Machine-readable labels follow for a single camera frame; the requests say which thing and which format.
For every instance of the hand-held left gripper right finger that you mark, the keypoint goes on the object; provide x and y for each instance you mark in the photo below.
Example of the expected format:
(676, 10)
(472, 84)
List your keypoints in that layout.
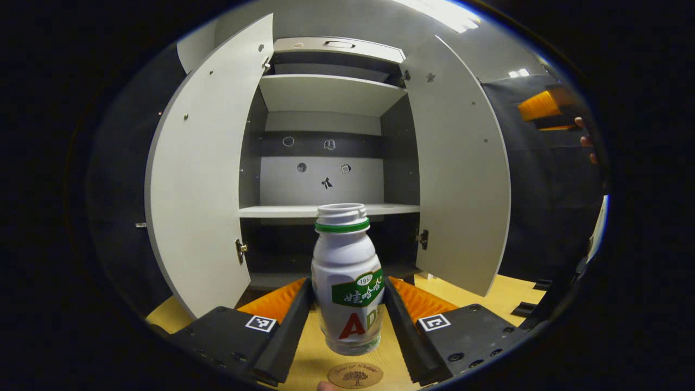
(404, 331)

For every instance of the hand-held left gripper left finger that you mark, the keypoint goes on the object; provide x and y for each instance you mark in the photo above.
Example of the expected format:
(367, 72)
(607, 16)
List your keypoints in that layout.
(285, 336)

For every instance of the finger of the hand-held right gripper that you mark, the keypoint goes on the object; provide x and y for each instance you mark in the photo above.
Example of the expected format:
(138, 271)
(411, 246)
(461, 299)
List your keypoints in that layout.
(556, 128)
(540, 106)

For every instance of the round wooden coaster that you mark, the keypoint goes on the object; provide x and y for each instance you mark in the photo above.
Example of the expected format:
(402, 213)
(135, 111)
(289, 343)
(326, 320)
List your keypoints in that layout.
(355, 376)

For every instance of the white bottle with green label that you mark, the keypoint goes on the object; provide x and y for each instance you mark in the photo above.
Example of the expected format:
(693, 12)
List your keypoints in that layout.
(345, 260)

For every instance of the white cabinet door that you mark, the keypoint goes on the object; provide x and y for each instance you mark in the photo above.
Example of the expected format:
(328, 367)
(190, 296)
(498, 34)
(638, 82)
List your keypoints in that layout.
(461, 174)
(206, 174)

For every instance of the white and grey cabinet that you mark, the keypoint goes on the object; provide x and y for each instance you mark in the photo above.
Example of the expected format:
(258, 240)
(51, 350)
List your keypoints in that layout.
(326, 98)

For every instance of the beige cabinet drawer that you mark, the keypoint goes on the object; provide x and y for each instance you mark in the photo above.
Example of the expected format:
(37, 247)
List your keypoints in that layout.
(347, 50)

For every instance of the small ceiling light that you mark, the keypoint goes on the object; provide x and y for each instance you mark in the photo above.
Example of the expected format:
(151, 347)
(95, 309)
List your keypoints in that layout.
(518, 73)

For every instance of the long ceiling light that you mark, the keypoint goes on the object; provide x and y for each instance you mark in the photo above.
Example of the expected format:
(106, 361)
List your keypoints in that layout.
(445, 12)

